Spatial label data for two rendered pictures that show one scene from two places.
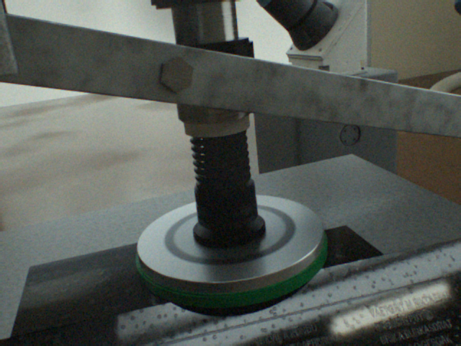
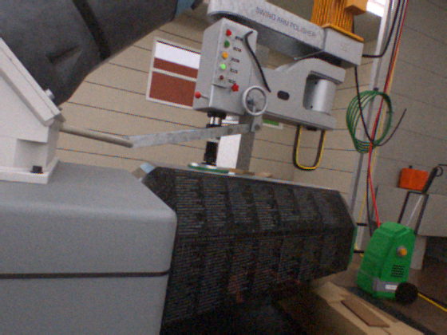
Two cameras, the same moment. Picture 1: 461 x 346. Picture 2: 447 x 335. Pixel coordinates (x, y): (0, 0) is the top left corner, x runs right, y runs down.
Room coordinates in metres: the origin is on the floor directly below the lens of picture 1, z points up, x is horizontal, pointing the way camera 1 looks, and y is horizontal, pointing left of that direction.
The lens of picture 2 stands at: (2.11, -0.13, 0.91)
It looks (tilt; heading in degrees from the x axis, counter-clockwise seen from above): 3 degrees down; 173
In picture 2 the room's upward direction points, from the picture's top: 9 degrees clockwise
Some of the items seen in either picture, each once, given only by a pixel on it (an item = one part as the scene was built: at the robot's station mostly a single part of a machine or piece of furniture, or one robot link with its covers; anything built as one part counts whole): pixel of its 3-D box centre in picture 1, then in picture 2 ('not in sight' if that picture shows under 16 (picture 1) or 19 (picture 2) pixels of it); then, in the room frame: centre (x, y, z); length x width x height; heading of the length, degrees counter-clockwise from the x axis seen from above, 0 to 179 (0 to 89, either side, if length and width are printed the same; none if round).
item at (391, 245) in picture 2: not in sight; (391, 242); (-0.25, 1.63, 0.43); 0.35 x 0.35 x 0.87; 1
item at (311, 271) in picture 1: (230, 238); (208, 166); (0.47, 0.01, 0.84); 0.22 x 0.22 x 0.04
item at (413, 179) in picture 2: not in sight; (416, 179); (-1.61, 2.83, 1.00); 0.50 x 0.22 x 0.33; 107
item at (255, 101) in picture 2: not in sight; (251, 101); (0.54, 0.16, 1.20); 0.15 x 0.10 x 0.15; 112
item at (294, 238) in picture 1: (230, 235); (208, 166); (0.47, 0.01, 0.84); 0.21 x 0.21 x 0.01
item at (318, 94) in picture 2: not in sight; (317, 99); (0.23, 0.62, 1.34); 0.19 x 0.19 x 0.20
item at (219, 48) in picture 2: not in sight; (223, 56); (0.60, -0.02, 1.37); 0.08 x 0.03 x 0.28; 112
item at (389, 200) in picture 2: not in sight; (430, 227); (-1.44, 3.00, 0.43); 1.30 x 0.62 x 0.86; 107
